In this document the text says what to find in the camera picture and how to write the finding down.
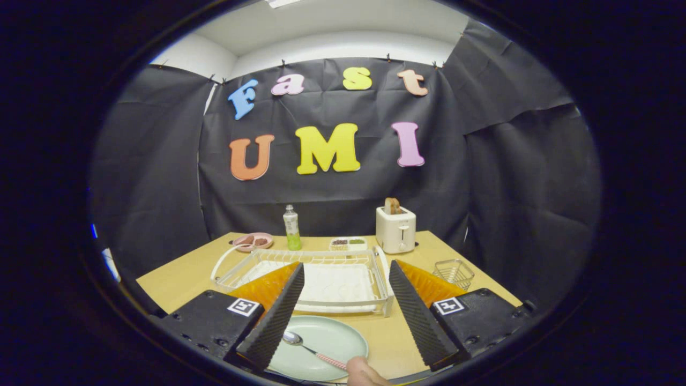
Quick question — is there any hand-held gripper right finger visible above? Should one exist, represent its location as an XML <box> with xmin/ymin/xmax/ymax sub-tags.
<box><xmin>389</xmin><ymin>259</ymin><xmax>534</xmax><ymax>372</ymax></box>

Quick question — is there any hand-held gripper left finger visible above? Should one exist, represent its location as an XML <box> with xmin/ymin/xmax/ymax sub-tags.
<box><xmin>161</xmin><ymin>262</ymin><xmax>306</xmax><ymax>373</ymax></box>

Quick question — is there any pink-handled metal spoon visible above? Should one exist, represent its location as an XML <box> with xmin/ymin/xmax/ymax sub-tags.
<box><xmin>282</xmin><ymin>331</ymin><xmax>349</xmax><ymax>372</ymax></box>

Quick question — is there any light green plate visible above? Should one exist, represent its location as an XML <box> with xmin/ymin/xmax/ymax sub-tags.
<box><xmin>268</xmin><ymin>315</ymin><xmax>369</xmax><ymax>382</ymax></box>

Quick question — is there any metal wire basket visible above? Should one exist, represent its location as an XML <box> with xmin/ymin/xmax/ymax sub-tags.
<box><xmin>433</xmin><ymin>259</ymin><xmax>475</xmax><ymax>291</ymax></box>

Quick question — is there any white dish rack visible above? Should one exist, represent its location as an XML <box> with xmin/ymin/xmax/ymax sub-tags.
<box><xmin>210</xmin><ymin>244</ymin><xmax>394</xmax><ymax>318</ymax></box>

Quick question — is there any pink plate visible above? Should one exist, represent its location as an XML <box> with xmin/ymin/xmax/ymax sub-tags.
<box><xmin>232</xmin><ymin>232</ymin><xmax>274</xmax><ymax>253</ymax></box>

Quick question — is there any white divided food dish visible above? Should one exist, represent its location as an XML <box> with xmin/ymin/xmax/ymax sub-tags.
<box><xmin>329</xmin><ymin>237</ymin><xmax>368</xmax><ymax>251</ymax></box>

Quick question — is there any clear bottle with green liquid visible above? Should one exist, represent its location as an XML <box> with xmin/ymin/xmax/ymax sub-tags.
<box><xmin>283</xmin><ymin>204</ymin><xmax>302</xmax><ymax>251</ymax></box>

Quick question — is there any white toaster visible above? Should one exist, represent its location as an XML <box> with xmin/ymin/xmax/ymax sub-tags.
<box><xmin>375</xmin><ymin>206</ymin><xmax>417</xmax><ymax>255</ymax></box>

